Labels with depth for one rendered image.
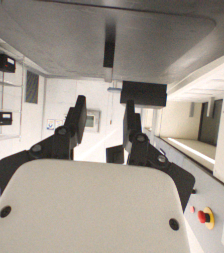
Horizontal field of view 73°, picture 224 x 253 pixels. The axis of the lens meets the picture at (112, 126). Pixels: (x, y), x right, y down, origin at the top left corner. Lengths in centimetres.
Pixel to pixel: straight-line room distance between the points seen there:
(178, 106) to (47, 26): 170
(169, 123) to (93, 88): 319
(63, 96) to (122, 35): 472
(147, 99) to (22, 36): 81
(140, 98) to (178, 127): 94
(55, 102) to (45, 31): 478
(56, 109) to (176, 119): 383
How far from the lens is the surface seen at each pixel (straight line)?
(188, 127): 185
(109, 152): 185
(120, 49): 21
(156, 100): 96
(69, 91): 482
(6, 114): 339
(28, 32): 22
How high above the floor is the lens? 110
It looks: 4 degrees up
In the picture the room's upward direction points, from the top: 175 degrees counter-clockwise
